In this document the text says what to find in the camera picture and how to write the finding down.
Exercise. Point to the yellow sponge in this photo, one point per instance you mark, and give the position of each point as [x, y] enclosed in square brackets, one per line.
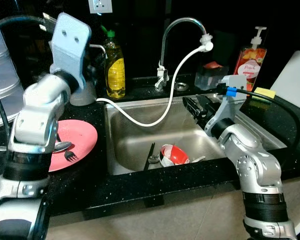
[264, 94]

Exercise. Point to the pink plate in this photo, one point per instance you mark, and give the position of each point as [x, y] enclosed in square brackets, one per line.
[80, 135]

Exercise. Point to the red and white bowl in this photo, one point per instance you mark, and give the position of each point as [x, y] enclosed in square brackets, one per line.
[176, 155]

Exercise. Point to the clear container with red item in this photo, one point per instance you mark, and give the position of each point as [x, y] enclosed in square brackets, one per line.
[210, 75]

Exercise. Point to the large silver metal pot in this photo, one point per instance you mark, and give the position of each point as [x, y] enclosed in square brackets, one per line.
[2, 75]

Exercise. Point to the white wall socket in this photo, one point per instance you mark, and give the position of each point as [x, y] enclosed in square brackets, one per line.
[100, 5]

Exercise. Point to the metal fork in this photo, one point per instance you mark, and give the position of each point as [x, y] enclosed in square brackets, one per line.
[71, 156]

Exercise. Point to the peach hand soap pump bottle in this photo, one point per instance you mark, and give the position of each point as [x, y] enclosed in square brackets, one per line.
[250, 65]

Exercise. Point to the stainless steel sink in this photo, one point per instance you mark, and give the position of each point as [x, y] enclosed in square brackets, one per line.
[135, 142]

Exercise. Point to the small chrome sink cap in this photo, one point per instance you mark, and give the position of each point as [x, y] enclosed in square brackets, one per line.
[180, 86]

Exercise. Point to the silver metal spoon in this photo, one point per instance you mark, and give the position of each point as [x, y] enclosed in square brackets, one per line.
[62, 146]

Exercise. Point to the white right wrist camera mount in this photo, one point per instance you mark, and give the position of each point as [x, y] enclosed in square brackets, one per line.
[225, 107]

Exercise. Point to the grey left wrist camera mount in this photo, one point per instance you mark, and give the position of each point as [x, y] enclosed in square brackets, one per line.
[70, 45]

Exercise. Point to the white board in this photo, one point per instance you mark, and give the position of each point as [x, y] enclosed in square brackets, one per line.
[292, 82]

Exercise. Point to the yellow dish soap bottle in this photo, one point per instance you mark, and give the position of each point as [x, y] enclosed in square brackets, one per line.
[115, 70]

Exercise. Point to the chrome curved faucet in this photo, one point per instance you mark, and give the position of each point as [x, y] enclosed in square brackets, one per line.
[166, 45]

